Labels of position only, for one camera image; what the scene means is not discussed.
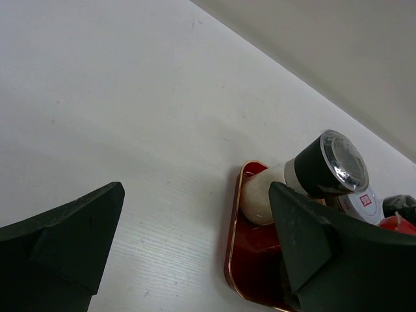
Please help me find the red lacquer tray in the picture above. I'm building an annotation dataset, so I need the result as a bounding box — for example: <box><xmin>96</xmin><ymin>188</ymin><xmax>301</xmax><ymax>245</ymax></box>
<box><xmin>224</xmin><ymin>161</ymin><xmax>300</xmax><ymax>311</ymax></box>

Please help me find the black-cap white salt bottle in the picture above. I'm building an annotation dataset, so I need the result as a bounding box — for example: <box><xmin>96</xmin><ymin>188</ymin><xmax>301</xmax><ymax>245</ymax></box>
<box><xmin>382</xmin><ymin>195</ymin><xmax>416</xmax><ymax>226</ymax></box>

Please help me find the white-lid seasoning jar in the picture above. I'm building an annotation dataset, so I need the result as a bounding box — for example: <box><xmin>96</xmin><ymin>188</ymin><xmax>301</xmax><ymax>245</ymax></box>
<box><xmin>320</xmin><ymin>187</ymin><xmax>384</xmax><ymax>225</ymax></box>

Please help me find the red-cap dark sauce bottle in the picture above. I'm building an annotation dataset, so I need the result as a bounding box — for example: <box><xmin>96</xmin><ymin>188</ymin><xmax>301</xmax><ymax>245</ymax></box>
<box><xmin>378</xmin><ymin>212</ymin><xmax>416</xmax><ymax>236</ymax></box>

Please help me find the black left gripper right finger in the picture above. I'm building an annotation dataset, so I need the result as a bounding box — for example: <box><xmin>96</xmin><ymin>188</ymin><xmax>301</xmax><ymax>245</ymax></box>
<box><xmin>268</xmin><ymin>182</ymin><xmax>415</xmax><ymax>311</ymax></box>

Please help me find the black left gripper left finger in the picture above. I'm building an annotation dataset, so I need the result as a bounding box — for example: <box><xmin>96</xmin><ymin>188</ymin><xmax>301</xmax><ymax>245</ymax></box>
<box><xmin>1</xmin><ymin>182</ymin><xmax>125</xmax><ymax>311</ymax></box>

